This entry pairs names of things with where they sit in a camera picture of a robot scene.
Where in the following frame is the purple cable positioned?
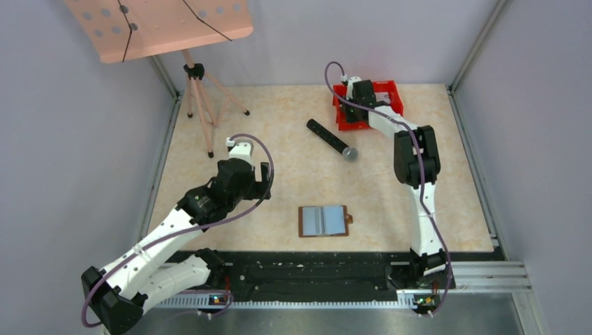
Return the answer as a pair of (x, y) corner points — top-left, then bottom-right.
(324, 61), (454, 318)
(81, 133), (276, 328)

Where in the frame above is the left red plastic bin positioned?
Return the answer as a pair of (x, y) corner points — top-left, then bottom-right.
(332, 84), (369, 131)

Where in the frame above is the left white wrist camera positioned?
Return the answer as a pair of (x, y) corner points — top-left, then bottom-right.
(225, 137), (254, 166)

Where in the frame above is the pink music stand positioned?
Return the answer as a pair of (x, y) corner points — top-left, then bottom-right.
(65, 0), (254, 158)

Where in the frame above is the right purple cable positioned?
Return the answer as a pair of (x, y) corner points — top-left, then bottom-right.
(324, 61), (454, 318)

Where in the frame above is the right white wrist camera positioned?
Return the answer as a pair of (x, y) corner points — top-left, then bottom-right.
(343, 76), (362, 98)

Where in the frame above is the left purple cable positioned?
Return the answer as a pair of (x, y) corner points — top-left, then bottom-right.
(81, 133), (276, 328)

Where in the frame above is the right red plastic bin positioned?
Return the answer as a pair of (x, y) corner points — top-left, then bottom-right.
(372, 80), (404, 116)

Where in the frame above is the brown leather card holder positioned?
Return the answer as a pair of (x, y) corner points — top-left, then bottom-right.
(298, 205), (353, 238)

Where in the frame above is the black handheld microphone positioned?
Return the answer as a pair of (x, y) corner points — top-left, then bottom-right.
(306, 119), (358, 163)

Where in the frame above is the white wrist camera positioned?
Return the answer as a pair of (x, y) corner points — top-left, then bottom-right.
(343, 76), (362, 98)
(225, 137), (254, 166)

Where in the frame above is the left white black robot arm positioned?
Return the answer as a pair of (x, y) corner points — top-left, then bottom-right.
(80, 157), (275, 334)

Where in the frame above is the red plastic bin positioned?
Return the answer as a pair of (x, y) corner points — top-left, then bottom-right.
(332, 84), (369, 131)
(372, 80), (404, 116)

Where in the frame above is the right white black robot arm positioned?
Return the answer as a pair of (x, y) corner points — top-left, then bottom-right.
(341, 75), (447, 288)

